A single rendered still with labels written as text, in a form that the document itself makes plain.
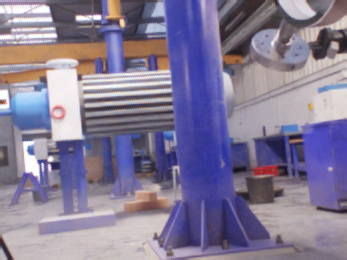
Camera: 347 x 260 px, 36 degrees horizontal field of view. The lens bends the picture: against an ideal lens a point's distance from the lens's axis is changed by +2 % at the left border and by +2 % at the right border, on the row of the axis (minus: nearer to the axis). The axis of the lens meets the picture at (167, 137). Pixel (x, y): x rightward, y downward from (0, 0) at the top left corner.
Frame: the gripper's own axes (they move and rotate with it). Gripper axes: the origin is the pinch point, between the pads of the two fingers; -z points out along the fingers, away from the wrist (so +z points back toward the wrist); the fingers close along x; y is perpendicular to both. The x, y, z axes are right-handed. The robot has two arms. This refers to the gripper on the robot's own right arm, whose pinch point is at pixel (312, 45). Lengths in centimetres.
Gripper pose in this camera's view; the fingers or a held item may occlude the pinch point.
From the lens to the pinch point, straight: 196.0
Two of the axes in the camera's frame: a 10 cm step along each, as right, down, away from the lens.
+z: 9.3, -1.6, 3.3
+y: -3.4, -7.0, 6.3
